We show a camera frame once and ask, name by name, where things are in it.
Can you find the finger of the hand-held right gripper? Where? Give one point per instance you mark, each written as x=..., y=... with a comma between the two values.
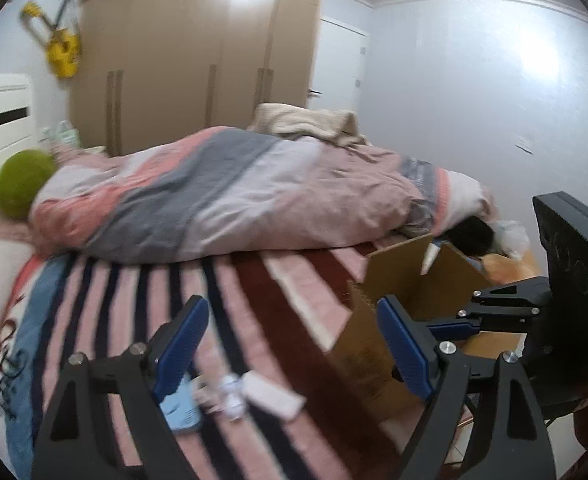
x=456, y=331
x=516, y=293

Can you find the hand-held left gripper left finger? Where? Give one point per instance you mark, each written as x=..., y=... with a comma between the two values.
x=181, y=347

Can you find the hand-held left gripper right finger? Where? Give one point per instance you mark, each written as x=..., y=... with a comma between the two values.
x=405, y=355

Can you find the brown cardboard box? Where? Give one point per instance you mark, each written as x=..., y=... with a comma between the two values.
x=364, y=340

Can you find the light blue small packet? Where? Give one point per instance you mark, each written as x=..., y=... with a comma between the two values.
x=181, y=412

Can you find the small white crumpled item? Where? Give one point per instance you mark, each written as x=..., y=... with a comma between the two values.
x=229, y=395

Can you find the black cloth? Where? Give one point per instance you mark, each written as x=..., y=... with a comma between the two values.
x=471, y=236

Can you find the white tube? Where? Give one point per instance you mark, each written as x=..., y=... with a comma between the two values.
x=430, y=259

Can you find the striped pink bed blanket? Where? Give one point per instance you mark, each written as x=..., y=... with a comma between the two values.
x=274, y=305

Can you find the white remote control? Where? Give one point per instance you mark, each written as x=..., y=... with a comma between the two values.
x=274, y=397

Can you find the pink grey patchwork quilt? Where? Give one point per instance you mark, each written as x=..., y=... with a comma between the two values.
x=234, y=200

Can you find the green round pillow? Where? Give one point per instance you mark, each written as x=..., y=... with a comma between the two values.
x=21, y=185

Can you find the green white patterned cloth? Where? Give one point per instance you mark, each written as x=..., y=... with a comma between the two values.
x=61, y=136

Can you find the beige folded blanket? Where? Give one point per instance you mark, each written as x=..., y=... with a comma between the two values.
x=306, y=121

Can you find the beige wooden wardrobe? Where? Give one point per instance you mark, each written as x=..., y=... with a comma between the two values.
x=184, y=60

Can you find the white room door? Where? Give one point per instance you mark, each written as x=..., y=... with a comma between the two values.
x=336, y=65

